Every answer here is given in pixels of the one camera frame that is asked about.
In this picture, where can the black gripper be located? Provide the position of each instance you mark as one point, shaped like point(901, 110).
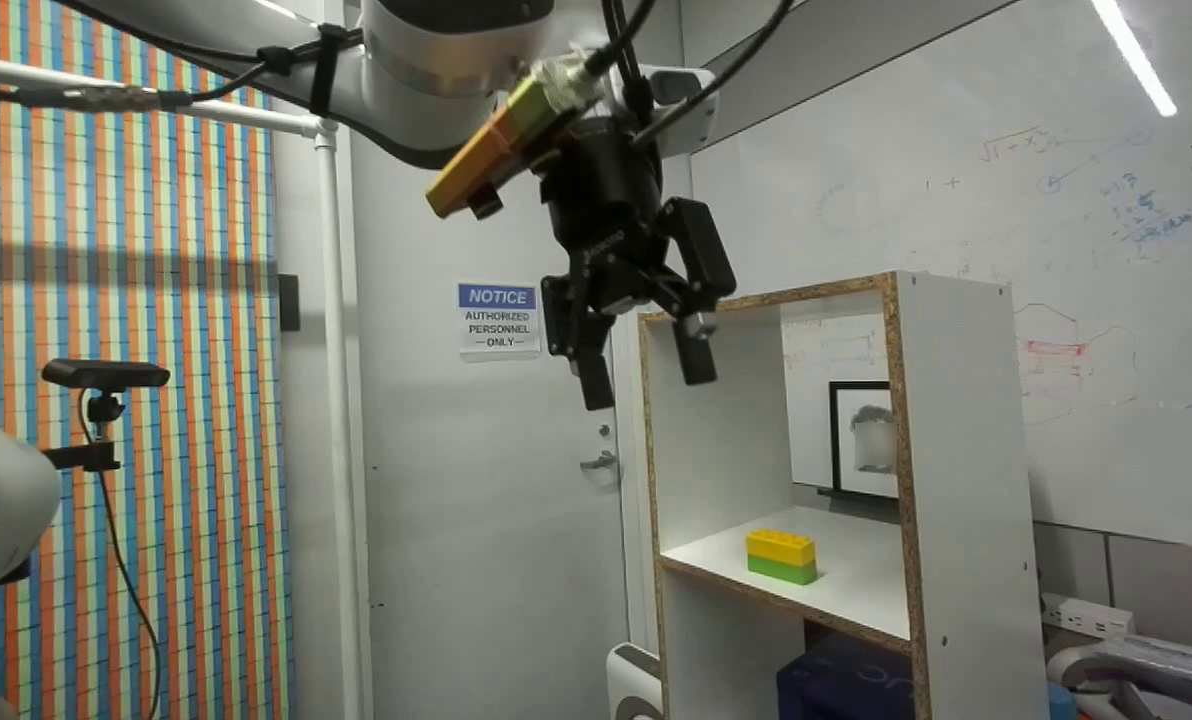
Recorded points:
point(610, 202)

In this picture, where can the yellow and green Lego block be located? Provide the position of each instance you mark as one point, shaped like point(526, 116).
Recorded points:
point(783, 555)

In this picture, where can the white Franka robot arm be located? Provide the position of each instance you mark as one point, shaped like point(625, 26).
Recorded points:
point(422, 67)

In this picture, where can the white wooden shelf unit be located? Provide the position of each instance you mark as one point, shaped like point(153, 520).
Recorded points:
point(971, 505)

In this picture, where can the blue white notice sign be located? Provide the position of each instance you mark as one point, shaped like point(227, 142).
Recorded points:
point(497, 316)

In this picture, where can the black framed portrait picture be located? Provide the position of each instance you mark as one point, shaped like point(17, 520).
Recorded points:
point(865, 442)

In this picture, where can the white door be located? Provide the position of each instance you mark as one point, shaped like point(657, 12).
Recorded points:
point(479, 562)

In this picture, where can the white air purifier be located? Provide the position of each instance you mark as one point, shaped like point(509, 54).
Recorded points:
point(629, 681)

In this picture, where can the dark blue storage box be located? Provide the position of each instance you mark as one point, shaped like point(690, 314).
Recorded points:
point(841, 681)

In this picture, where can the white power strip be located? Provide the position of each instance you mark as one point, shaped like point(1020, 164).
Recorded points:
point(1088, 617)

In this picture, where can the grey curved plastic object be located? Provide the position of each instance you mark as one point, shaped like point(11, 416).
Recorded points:
point(1142, 665)

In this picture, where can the yellow wrist camera box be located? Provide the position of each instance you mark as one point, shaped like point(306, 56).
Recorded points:
point(490, 154)

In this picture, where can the white frame pole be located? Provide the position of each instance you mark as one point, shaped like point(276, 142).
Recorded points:
point(157, 105)
point(343, 466)

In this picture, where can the black wall switch box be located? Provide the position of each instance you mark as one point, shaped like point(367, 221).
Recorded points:
point(291, 302)

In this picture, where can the wall whiteboard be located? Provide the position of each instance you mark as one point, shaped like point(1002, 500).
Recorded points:
point(1101, 305)

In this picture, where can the colourful striped wall panel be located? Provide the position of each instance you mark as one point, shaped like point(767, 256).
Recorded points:
point(180, 466)

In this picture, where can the black camera on stand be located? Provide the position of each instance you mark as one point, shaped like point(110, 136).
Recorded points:
point(101, 373)

